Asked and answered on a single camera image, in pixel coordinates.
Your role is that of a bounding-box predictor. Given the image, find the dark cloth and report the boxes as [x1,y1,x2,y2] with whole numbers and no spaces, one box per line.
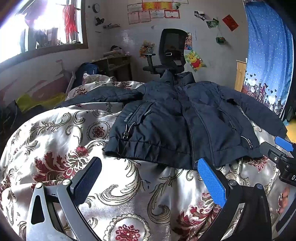
[0,101,47,142]

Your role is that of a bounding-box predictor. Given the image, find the blue backpack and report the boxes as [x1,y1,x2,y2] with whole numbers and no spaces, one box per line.
[75,62,99,87]

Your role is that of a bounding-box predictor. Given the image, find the group of wall certificates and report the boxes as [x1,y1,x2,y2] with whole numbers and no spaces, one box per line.
[127,0,189,25]

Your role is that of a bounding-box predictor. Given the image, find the dark bag on papers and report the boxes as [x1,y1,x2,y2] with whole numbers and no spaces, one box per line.
[103,45,123,57]

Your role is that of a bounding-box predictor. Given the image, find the navy padded jacket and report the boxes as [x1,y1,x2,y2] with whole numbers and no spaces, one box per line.
[54,71,288,169]

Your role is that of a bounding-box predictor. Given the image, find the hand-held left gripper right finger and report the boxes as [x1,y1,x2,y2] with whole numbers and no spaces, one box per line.
[197,158,272,241]

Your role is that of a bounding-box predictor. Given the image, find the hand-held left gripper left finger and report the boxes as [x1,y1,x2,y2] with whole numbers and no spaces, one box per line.
[26,157,102,241]

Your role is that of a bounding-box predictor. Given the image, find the yellow cartoon wall poster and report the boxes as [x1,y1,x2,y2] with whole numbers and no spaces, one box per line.
[139,40,156,58]

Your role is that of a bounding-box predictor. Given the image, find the white metal rack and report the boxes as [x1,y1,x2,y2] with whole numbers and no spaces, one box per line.
[55,60,77,93]

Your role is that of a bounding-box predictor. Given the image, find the yellow cloth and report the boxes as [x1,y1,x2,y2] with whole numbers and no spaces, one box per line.
[16,92,67,112]

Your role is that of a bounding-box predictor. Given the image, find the red hanging garment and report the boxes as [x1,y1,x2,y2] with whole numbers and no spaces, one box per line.
[62,5,78,36]

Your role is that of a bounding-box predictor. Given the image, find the red paper envelope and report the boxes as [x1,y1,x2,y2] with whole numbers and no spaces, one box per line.
[222,14,238,32]

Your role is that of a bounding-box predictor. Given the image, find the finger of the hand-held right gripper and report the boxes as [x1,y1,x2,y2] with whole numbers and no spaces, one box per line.
[260,142,287,163]
[275,136,295,153]

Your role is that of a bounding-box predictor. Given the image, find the green wall photos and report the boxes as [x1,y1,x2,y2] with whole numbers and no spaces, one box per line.
[206,18,219,29]

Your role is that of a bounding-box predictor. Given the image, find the floral satin bedspread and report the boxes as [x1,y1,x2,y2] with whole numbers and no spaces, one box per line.
[0,74,296,241]

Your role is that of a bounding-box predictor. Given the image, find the black mesh office chair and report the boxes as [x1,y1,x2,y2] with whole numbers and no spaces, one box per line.
[143,28,188,78]

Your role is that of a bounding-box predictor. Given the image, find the brown wooden desk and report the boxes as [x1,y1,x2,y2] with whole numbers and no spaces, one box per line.
[92,55,132,80]

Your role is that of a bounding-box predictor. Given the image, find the yellow bear wall poster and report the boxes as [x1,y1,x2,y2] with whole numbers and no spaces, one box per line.
[184,51,207,72]

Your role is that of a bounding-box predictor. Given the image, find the wooden framed window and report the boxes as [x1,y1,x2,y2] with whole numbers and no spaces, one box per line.
[0,0,89,63]

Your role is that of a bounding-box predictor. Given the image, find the colourful cartoon wall poster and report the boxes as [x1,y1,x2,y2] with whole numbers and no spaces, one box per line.
[184,32,193,50]

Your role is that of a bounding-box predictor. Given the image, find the blue dotted printed curtain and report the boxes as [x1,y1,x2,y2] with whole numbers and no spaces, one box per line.
[242,0,295,117]

